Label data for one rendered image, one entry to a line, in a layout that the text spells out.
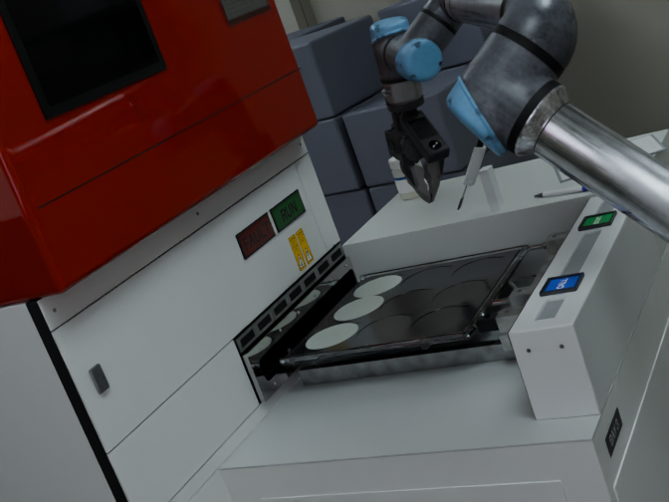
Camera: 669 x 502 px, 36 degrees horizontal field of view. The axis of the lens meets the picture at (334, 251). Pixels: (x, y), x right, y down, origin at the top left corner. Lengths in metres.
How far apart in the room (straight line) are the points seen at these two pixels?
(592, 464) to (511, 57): 0.56
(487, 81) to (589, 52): 2.93
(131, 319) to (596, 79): 3.09
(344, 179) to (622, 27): 1.30
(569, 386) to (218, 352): 0.61
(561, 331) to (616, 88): 3.01
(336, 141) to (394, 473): 2.32
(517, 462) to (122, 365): 0.59
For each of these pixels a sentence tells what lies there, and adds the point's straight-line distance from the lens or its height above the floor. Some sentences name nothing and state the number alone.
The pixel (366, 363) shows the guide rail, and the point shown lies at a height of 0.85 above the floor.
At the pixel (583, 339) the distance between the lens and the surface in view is 1.44.
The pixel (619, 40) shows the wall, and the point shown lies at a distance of 4.31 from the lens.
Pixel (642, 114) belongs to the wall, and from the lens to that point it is 4.37.
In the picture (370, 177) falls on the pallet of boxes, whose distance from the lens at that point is 3.72.
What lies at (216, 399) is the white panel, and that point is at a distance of 1.72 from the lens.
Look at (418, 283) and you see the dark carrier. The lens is 1.95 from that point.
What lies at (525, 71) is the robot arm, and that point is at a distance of 1.45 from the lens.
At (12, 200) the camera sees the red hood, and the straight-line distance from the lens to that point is 1.41.
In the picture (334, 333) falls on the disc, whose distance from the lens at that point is 1.85.
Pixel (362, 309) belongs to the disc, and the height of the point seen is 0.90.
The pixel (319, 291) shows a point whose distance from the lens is 2.01.
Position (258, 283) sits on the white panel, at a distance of 1.86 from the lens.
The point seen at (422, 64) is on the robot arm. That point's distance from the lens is 1.81.
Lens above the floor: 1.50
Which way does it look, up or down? 15 degrees down
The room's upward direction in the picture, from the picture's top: 20 degrees counter-clockwise
